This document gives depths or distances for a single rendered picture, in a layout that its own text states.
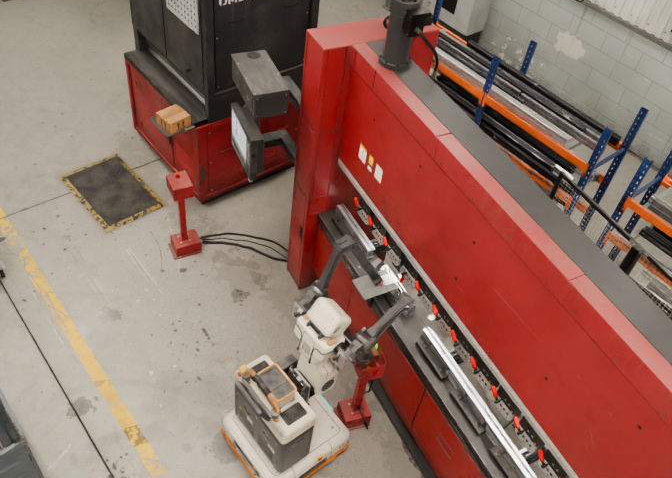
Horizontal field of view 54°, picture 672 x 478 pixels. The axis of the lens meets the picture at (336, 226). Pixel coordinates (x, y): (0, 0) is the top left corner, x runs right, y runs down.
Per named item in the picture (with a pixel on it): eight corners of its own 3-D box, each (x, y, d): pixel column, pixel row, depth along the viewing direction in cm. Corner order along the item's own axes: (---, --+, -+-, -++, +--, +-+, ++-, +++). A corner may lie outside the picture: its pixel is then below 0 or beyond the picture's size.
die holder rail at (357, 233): (335, 214, 506) (336, 205, 499) (341, 212, 508) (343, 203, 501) (366, 260, 476) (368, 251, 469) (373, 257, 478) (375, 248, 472)
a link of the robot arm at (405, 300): (406, 285, 392) (418, 297, 389) (404, 292, 404) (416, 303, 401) (352, 337, 380) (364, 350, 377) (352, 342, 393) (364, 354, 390)
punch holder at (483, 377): (471, 371, 384) (478, 355, 372) (483, 366, 387) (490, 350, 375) (486, 392, 375) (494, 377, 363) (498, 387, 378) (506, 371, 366)
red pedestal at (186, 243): (167, 244, 582) (159, 173, 523) (195, 236, 592) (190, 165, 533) (174, 260, 570) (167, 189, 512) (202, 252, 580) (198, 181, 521)
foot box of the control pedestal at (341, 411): (329, 409, 487) (330, 401, 479) (360, 401, 495) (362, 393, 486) (337, 433, 474) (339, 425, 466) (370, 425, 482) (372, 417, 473)
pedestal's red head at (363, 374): (349, 357, 443) (352, 341, 430) (371, 352, 447) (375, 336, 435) (359, 382, 430) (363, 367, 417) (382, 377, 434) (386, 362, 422)
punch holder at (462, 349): (452, 344, 395) (458, 328, 384) (463, 340, 399) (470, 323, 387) (466, 364, 387) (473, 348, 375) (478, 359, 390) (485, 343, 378)
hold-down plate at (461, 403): (449, 394, 406) (450, 392, 404) (456, 391, 408) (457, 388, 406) (477, 436, 388) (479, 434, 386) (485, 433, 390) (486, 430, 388)
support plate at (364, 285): (351, 280, 446) (351, 279, 445) (385, 269, 456) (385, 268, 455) (364, 300, 435) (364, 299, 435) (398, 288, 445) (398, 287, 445)
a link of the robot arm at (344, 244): (334, 235, 386) (344, 245, 380) (350, 232, 395) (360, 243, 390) (306, 293, 406) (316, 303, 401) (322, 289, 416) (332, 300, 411)
